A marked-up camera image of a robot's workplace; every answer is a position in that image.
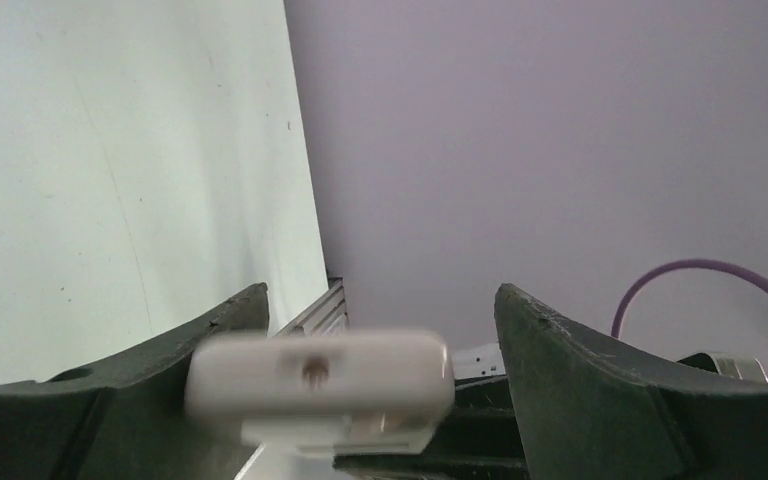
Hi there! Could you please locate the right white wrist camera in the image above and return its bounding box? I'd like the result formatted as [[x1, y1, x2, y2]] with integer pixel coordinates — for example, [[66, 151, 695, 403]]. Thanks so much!
[[678, 352, 768, 384]]

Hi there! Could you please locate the white red remote control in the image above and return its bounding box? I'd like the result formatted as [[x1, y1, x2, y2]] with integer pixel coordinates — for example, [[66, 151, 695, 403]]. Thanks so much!
[[184, 330, 455, 458]]

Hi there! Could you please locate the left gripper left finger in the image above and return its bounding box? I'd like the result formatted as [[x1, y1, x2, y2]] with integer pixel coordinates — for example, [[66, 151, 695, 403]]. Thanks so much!
[[0, 283, 269, 479]]

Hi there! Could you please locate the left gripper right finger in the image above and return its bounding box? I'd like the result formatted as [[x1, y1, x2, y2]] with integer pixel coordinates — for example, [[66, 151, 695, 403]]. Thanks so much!
[[494, 284, 768, 479]]

